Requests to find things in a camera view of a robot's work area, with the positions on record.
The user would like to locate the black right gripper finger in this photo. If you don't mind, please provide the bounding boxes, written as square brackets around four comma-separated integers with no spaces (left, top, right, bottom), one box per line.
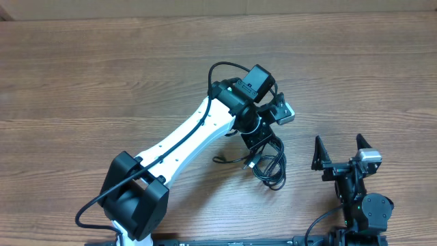
[311,135,331,170]
[356,133,371,150]

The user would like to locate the black USB cable bundle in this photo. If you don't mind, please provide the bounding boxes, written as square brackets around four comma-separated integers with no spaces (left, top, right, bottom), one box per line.
[242,135,287,191]

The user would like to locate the thin black cable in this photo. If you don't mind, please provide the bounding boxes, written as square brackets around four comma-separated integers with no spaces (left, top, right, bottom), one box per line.
[212,155,252,165]

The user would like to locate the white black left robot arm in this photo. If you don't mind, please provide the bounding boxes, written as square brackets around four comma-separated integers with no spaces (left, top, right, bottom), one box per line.
[98,65,295,245]

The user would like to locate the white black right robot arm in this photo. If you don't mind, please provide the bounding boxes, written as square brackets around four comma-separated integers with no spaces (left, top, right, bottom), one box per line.
[304,134,394,245]

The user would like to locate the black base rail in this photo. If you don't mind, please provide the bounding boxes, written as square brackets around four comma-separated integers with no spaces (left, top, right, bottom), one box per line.
[85,234,389,246]

